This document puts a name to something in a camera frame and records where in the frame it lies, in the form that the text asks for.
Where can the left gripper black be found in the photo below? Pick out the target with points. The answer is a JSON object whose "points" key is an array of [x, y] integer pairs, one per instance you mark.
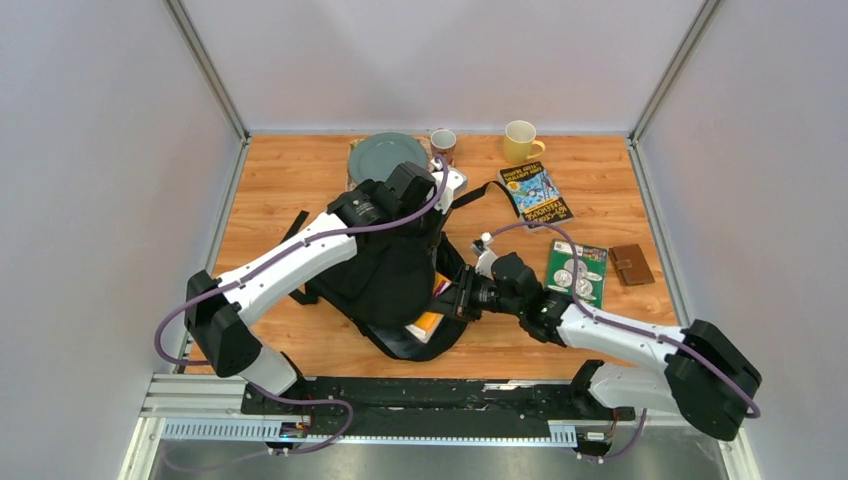
{"points": [[429, 201]]}

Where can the black student backpack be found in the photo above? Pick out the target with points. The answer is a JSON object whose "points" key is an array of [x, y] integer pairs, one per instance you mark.
{"points": [[389, 285]]}

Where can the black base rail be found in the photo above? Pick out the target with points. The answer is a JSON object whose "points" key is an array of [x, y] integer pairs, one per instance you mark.
{"points": [[419, 407]]}

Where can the orange paperback book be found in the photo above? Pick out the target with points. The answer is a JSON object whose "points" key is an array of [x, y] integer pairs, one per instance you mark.
{"points": [[424, 327]]}

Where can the green coin book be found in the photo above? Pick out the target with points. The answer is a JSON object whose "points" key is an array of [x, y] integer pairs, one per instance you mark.
{"points": [[587, 271]]}

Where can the grey-green ceramic plate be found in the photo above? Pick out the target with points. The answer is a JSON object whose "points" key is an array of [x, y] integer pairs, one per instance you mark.
{"points": [[377, 155]]}

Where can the yellow ceramic mug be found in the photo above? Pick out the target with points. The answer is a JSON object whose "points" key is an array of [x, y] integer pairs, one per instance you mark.
{"points": [[520, 142]]}

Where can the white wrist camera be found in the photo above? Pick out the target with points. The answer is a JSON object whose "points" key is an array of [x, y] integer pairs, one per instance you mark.
{"points": [[481, 247], [452, 185]]}

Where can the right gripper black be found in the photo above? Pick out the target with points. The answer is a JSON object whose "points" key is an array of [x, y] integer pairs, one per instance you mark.
{"points": [[473, 279]]}

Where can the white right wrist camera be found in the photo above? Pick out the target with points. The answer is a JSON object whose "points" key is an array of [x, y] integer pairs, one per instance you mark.
{"points": [[481, 247]]}

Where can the floral placemat tray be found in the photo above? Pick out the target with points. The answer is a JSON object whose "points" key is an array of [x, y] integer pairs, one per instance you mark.
{"points": [[351, 182]]}

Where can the small pink floral cup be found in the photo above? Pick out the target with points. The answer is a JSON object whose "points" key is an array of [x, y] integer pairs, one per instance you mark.
{"points": [[443, 144]]}

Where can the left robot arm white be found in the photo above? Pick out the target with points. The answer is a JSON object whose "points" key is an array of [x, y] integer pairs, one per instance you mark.
{"points": [[219, 312]]}

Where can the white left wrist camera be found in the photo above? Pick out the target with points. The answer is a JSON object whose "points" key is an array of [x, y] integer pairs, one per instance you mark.
{"points": [[452, 185]]}

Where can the brown leather wallet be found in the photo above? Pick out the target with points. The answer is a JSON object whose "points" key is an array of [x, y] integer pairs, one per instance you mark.
{"points": [[630, 265]]}

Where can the treehouse paperback book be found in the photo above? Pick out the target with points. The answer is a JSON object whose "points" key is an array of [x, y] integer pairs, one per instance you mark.
{"points": [[534, 194]]}

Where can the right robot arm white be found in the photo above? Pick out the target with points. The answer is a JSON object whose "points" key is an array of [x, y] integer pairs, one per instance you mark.
{"points": [[694, 372]]}

